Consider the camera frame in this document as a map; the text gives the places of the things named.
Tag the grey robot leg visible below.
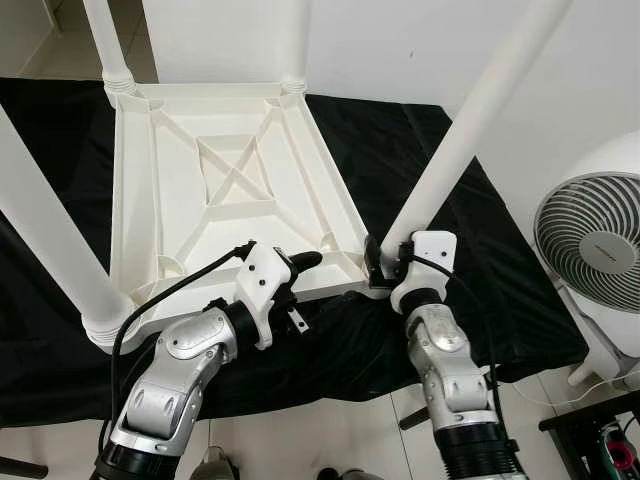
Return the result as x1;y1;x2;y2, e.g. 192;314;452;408
190;447;241;480
318;466;386;480

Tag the black low shelf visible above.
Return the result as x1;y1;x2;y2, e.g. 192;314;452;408
540;390;640;480

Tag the grey pink hair dryer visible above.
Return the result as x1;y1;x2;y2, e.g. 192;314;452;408
600;420;640;476

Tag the white grey floor appliance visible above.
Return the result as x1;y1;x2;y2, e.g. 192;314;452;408
555;285;640;391

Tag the grey right robot leg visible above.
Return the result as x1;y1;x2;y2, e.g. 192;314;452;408
318;466;386;480

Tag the white plastic table top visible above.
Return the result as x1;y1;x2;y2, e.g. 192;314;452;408
85;80;393;353

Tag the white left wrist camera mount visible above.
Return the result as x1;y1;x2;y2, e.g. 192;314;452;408
235;243;296;351

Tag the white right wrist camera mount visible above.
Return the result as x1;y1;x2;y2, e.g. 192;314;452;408
390;230;459;313

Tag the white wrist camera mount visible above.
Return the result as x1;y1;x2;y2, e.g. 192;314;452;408
390;230;459;313
235;243;296;351

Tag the black table cloth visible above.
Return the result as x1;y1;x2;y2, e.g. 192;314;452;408
0;78;591;431

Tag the white round fan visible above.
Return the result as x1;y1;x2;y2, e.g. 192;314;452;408
533;130;640;313

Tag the black metal table leg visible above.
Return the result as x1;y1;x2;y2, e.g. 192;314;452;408
398;400;436;431
0;457;49;479

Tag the grey left robot leg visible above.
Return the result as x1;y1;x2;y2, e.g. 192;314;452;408
190;447;241;480

